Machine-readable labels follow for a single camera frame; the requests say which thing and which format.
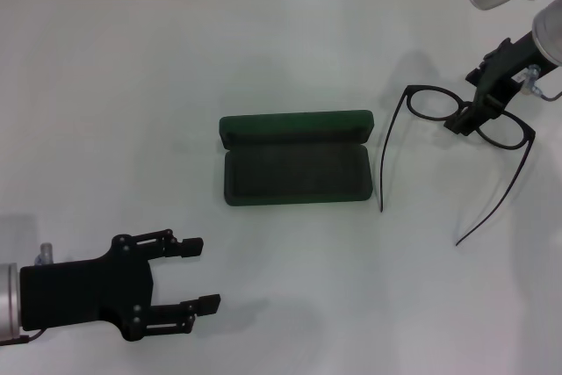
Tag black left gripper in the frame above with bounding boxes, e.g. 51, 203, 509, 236
19, 228, 222, 343

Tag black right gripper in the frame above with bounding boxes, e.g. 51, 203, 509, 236
443, 31, 551, 137

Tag black glasses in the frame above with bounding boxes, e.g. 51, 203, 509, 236
379, 84, 537, 248

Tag green glasses case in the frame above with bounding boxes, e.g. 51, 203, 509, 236
218, 110, 375, 208

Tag right arm connector plug cable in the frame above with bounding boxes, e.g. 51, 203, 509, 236
520, 65, 562, 102

